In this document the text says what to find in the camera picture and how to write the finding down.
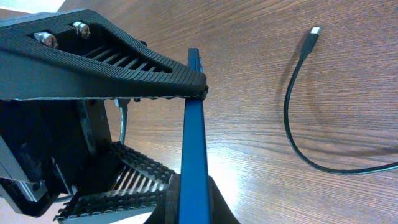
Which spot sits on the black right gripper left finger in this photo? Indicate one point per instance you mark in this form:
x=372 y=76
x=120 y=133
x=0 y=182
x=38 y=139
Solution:
x=167 y=209

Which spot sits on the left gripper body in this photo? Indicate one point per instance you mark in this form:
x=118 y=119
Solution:
x=53 y=147

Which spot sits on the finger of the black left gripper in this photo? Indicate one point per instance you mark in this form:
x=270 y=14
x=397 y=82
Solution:
x=134 y=187
x=81 y=55

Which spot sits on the blue Galaxy smartphone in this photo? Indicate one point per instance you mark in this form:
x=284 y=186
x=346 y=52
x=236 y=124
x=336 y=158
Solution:
x=194 y=206

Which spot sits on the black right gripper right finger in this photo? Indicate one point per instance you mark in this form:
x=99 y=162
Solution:
x=220 y=213

